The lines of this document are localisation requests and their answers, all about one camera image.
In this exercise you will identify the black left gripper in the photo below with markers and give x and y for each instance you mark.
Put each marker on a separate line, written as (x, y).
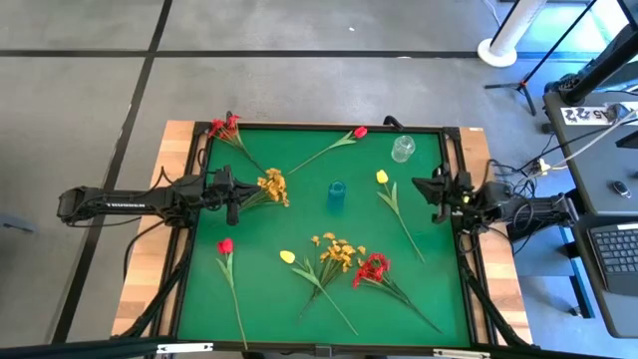
(222, 192)

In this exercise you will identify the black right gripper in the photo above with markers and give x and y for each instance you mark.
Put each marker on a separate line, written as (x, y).
(456, 197)

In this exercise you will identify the orange artificial flower bunch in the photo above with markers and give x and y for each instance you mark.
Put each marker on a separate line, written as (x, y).
(339, 251)
(273, 187)

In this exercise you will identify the yellow artificial tulip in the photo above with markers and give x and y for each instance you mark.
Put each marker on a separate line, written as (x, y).
(287, 256)
(382, 176)

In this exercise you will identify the red artificial tulip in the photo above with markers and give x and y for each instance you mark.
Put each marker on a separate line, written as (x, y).
(225, 246)
(360, 132)

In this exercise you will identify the red artificial flower bunch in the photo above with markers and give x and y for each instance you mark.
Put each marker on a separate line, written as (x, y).
(219, 127)
(371, 269)

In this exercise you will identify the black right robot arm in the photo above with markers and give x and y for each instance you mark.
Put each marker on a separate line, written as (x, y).
(538, 209)

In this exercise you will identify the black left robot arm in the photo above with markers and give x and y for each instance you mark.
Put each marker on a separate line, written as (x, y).
(124, 202)

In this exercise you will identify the clear glass vase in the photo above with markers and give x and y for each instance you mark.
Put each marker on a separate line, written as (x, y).
(403, 149)

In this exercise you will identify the teal glass vase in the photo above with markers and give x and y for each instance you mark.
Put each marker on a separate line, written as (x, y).
(336, 199)

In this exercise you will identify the green table mat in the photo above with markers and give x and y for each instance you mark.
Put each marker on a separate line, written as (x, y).
(279, 224)

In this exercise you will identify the black hook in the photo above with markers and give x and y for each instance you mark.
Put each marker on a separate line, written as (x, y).
(391, 121)
(229, 114)

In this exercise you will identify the white power adapter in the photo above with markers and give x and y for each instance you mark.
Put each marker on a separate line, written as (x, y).
(542, 165)

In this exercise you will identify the black tripod stand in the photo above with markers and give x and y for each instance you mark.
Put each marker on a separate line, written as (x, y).
(523, 86)

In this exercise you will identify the white paper label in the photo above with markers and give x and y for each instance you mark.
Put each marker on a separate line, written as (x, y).
(578, 114)

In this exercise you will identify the gray desk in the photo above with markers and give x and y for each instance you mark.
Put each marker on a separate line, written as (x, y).
(598, 164)

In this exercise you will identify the blue desk leg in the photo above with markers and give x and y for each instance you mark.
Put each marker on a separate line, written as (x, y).
(578, 279)

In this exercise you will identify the white round pillar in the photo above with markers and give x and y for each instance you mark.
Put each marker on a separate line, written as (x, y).
(513, 30)

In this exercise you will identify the black key fob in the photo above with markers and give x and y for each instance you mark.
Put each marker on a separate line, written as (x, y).
(621, 188)

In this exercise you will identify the black keyboard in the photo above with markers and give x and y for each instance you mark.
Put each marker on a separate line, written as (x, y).
(615, 251)

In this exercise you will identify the black monitor stand pole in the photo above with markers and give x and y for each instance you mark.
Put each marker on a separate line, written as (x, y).
(608, 55)

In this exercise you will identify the blue gray chair foot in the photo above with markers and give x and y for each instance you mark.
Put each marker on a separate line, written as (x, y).
(15, 225)

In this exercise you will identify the black aluminium table frame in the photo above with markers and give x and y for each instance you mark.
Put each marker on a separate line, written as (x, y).
(324, 126)

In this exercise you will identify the silver metal bracket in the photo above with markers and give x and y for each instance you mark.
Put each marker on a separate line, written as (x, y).
(184, 347)
(461, 353)

